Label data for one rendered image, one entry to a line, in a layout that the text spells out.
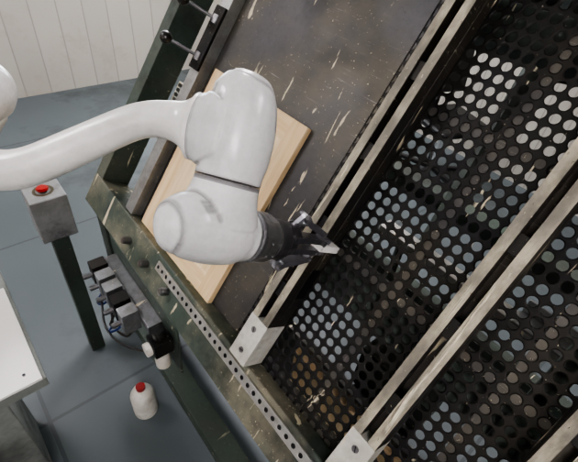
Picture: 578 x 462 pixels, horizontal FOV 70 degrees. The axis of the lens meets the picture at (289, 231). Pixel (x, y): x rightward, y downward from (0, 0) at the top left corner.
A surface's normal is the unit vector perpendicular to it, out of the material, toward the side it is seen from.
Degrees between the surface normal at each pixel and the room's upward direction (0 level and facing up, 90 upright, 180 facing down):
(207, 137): 57
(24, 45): 90
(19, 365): 1
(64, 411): 0
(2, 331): 1
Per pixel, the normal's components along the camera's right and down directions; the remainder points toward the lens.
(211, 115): -0.18, -0.07
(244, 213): 0.76, 0.17
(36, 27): 0.64, 0.55
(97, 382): 0.10, -0.75
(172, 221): -0.43, -0.07
